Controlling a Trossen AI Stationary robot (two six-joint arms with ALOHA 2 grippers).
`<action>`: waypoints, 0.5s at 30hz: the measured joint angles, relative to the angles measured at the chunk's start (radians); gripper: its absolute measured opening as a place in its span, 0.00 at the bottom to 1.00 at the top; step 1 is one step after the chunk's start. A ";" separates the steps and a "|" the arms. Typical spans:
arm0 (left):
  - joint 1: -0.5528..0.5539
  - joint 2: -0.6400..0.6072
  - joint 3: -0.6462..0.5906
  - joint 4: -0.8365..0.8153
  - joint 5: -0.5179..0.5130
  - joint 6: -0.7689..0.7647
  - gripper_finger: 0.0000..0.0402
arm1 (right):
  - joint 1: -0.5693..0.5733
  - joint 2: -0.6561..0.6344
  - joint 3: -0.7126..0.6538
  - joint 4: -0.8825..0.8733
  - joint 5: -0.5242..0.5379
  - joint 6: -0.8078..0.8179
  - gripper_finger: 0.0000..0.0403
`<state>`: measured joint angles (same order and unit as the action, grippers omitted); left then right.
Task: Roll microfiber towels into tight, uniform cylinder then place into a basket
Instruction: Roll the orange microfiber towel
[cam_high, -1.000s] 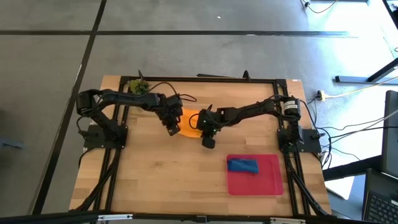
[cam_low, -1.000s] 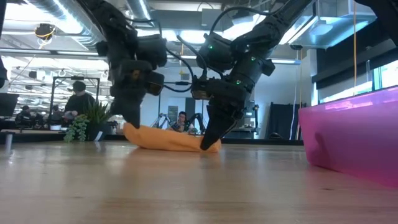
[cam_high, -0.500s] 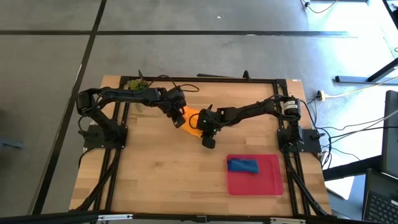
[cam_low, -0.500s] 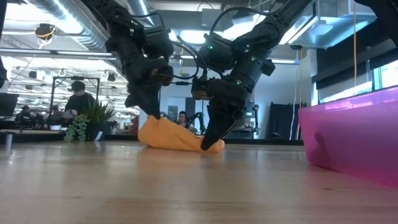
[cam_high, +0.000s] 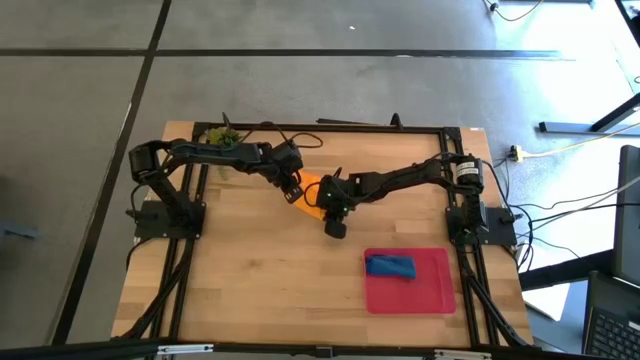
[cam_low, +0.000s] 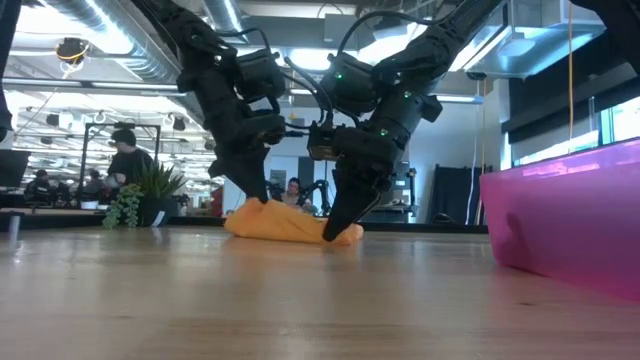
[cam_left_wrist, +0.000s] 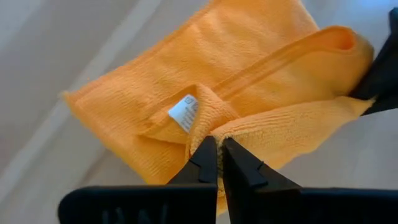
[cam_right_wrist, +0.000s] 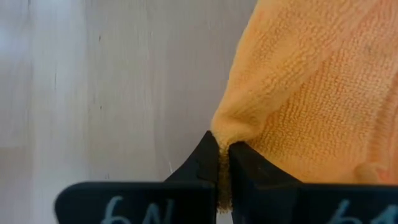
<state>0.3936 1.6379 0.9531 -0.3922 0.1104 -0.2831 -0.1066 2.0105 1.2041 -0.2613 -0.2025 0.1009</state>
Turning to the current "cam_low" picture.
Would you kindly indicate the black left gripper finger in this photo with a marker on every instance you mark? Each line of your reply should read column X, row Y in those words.
column 222, row 170
column 255, row 180

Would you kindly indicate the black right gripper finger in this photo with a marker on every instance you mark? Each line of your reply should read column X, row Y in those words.
column 372, row 200
column 345, row 205

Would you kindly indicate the orange microfiber towel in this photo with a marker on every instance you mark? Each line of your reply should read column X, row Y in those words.
column 285, row 222

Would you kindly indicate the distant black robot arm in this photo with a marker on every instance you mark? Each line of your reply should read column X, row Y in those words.
column 275, row 190
column 320, row 190

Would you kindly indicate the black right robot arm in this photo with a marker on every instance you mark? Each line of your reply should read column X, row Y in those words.
column 450, row 30

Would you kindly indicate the pink plastic basket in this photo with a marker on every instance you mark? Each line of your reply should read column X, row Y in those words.
column 570, row 220

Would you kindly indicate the grey equipment cart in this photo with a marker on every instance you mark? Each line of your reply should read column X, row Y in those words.
column 400, row 200

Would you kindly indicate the person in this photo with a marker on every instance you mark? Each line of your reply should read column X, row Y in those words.
column 39, row 182
column 127, row 165
column 94, row 182
column 295, row 192

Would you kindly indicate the green artificial potted plant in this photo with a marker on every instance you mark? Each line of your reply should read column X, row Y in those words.
column 155, row 210

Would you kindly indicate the black curtain panel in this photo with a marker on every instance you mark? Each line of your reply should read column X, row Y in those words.
column 455, row 195

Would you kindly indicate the dark background monitor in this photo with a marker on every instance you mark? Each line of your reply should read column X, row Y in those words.
column 12, row 167

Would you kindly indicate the black aluminium table frame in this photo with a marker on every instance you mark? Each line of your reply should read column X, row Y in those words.
column 190, row 221

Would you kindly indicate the distant black gantry frame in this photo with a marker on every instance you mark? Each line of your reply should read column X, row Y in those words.
column 100, row 125
column 295, row 134

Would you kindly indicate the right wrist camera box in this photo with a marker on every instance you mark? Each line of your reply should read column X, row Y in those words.
column 350, row 82

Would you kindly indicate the silver rectangular air duct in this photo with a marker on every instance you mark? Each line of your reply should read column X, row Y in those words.
column 525, row 55

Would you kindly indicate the silver corrugated ceiling duct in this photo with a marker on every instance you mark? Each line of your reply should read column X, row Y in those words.
column 90, row 15

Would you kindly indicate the silver metal post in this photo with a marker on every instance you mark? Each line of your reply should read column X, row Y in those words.
column 15, row 232

